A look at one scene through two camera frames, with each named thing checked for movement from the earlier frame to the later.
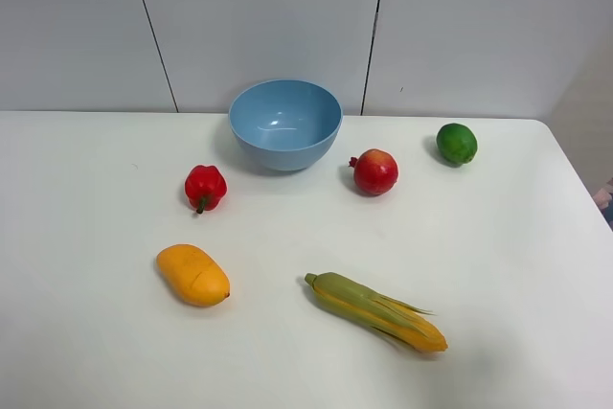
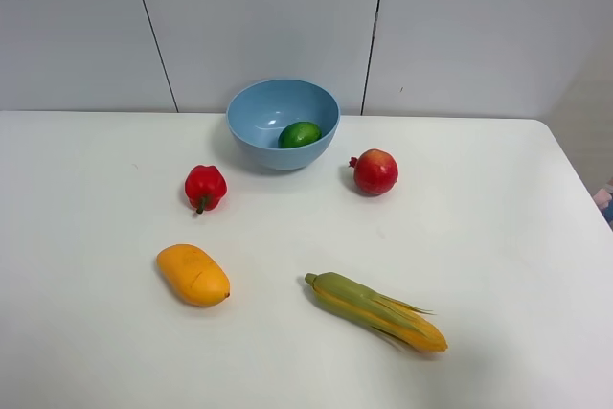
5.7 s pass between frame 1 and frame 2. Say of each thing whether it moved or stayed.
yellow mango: stayed
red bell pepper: stayed
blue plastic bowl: stayed
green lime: moved
